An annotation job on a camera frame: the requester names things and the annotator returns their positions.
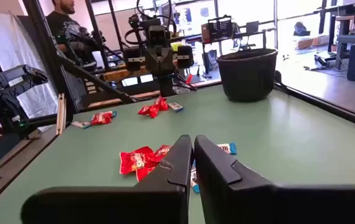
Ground black machine with green light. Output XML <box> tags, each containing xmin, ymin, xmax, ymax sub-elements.
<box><xmin>0</xmin><ymin>64</ymin><xmax>59</xmax><ymax>141</ymax></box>

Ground white sheet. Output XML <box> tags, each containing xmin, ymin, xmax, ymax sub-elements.
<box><xmin>0</xmin><ymin>11</ymin><xmax>59</xmax><ymax>119</ymax></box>

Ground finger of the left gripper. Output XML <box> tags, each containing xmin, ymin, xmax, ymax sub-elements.
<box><xmin>123</xmin><ymin>46</ymin><xmax>146</xmax><ymax>72</ymax></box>
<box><xmin>176</xmin><ymin>45</ymin><xmax>195</xmax><ymax>70</ymax></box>

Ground wooden slat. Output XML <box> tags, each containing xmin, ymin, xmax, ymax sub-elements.
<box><xmin>55</xmin><ymin>93</ymin><xmax>67</xmax><ymax>136</ymax></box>

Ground flat cardboard box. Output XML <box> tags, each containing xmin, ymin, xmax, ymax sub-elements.
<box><xmin>295</xmin><ymin>35</ymin><xmax>330</xmax><ymax>50</ymax></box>

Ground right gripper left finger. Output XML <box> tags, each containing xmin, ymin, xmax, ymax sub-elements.
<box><xmin>21</xmin><ymin>134</ymin><xmax>194</xmax><ymax>224</ymax></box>

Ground red Skittles pack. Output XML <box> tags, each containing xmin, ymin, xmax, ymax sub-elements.
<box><xmin>119</xmin><ymin>146</ymin><xmax>157</xmax><ymax>175</ymax></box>
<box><xmin>137</xmin><ymin>105</ymin><xmax>159</xmax><ymax>119</ymax></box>
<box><xmin>135</xmin><ymin>144</ymin><xmax>173</xmax><ymax>183</ymax></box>
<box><xmin>153</xmin><ymin>96</ymin><xmax>169</xmax><ymax>111</ymax></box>
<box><xmin>90</xmin><ymin>111</ymin><xmax>115</xmax><ymax>126</ymax></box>

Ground black laptop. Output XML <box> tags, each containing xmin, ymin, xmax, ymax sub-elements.
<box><xmin>245</xmin><ymin>21</ymin><xmax>260</xmax><ymax>34</ymax></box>

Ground wooden table border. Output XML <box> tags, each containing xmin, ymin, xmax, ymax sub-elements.
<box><xmin>87</xmin><ymin>90</ymin><xmax>163</xmax><ymax>109</ymax></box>

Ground black plastic bucket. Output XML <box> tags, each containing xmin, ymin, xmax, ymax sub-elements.
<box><xmin>216</xmin><ymin>48</ymin><xmax>279</xmax><ymax>103</ymax></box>

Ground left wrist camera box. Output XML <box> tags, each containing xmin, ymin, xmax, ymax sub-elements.
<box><xmin>147</xmin><ymin>24</ymin><xmax>168</xmax><ymax>47</ymax></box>

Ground brown cardboard box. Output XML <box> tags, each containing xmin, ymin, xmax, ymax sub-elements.
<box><xmin>201</xmin><ymin>23</ymin><xmax>212</xmax><ymax>44</ymax></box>

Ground black pegboard box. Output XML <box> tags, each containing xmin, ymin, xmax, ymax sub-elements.
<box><xmin>207</xmin><ymin>15</ymin><xmax>234</xmax><ymax>40</ymax></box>

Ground person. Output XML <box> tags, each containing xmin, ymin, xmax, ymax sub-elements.
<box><xmin>45</xmin><ymin>0</ymin><xmax>103</xmax><ymax>73</ymax></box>

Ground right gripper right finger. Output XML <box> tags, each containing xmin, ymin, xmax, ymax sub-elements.
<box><xmin>194</xmin><ymin>134</ymin><xmax>355</xmax><ymax>224</ymax></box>

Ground black wooden-top desk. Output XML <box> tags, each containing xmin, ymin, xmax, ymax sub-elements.
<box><xmin>313</xmin><ymin>0</ymin><xmax>355</xmax><ymax>70</ymax></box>

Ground black bag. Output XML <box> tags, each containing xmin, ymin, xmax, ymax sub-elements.
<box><xmin>293</xmin><ymin>21</ymin><xmax>311</xmax><ymax>37</ymax></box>

